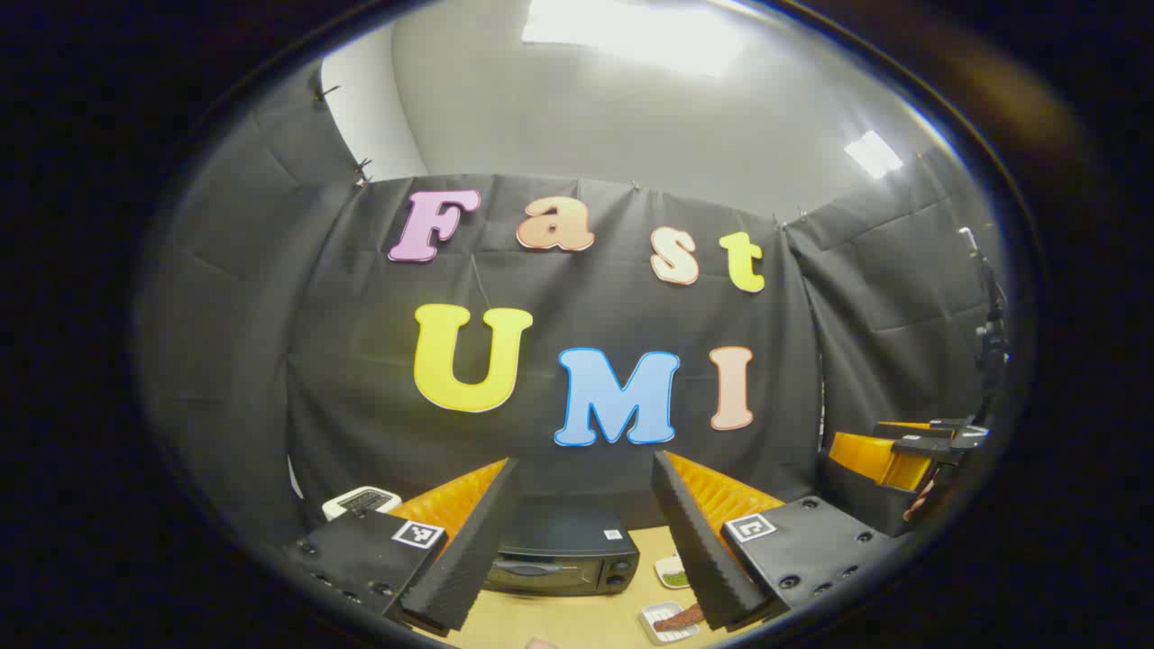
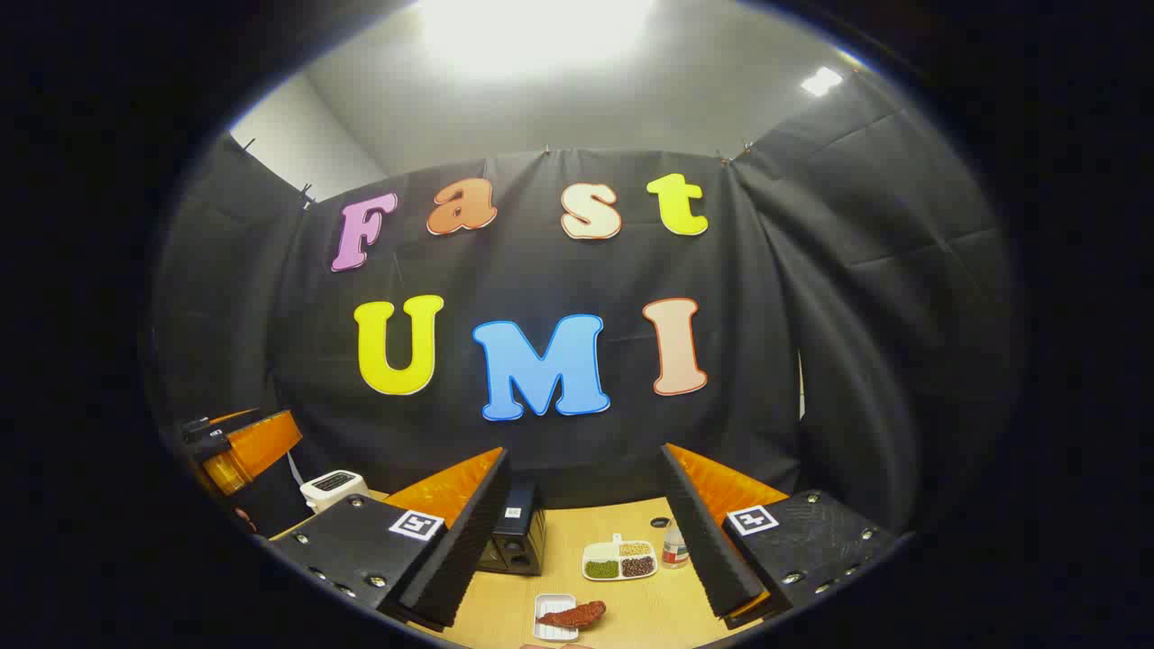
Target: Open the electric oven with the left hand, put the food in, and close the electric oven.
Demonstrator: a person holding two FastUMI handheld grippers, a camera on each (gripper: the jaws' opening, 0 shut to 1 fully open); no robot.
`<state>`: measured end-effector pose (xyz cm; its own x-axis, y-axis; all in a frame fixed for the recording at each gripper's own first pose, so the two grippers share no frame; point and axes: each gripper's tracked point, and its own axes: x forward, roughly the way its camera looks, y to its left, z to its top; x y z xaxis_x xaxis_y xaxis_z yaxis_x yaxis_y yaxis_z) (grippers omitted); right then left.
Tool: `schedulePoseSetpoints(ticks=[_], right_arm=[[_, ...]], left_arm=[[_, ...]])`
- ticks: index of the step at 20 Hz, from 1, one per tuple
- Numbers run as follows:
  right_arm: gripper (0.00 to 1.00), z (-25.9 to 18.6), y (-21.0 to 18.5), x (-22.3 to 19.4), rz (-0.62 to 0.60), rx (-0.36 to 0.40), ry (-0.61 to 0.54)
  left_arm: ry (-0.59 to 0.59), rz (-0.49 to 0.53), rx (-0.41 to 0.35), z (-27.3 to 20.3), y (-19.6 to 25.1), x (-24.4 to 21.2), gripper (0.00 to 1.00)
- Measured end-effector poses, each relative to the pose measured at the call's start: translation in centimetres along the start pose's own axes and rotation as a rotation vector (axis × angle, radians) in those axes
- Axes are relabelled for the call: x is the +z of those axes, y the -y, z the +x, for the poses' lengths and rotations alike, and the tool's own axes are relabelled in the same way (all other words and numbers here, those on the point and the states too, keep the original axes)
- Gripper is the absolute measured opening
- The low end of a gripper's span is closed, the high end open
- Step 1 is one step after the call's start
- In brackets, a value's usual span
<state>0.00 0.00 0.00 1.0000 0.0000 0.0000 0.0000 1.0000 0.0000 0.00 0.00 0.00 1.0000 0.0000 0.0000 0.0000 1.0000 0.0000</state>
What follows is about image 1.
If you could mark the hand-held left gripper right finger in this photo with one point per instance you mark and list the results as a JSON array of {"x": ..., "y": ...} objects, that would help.
[{"x": 703, "y": 559}]

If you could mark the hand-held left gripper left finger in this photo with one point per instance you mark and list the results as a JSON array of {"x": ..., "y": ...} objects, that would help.
[{"x": 469, "y": 559}]

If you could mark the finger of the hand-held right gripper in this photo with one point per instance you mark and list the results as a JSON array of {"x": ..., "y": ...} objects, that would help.
[
  {"x": 865, "y": 455},
  {"x": 951, "y": 424}
]

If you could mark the raw red meat piece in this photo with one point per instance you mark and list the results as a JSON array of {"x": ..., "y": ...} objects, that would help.
[{"x": 678, "y": 619}]

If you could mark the black electric oven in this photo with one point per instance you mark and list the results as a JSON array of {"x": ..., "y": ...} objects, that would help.
[{"x": 563, "y": 541}]

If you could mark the white divided dish with beans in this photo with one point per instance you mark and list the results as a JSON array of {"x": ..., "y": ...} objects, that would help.
[{"x": 669, "y": 572}]

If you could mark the white rectangular tray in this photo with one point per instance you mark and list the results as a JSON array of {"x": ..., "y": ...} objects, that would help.
[{"x": 654, "y": 624}]

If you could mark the white toaster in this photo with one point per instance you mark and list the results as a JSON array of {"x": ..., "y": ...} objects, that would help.
[{"x": 361, "y": 500}]

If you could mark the small ceiling light panel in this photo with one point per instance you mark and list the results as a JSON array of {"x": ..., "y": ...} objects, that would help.
[{"x": 873, "y": 155}]

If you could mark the black backdrop cloth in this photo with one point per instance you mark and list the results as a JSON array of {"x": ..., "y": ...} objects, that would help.
[{"x": 577, "y": 306}]

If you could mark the large ceiling light panel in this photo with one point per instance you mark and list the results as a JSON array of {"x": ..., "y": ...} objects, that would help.
[{"x": 631, "y": 31}]

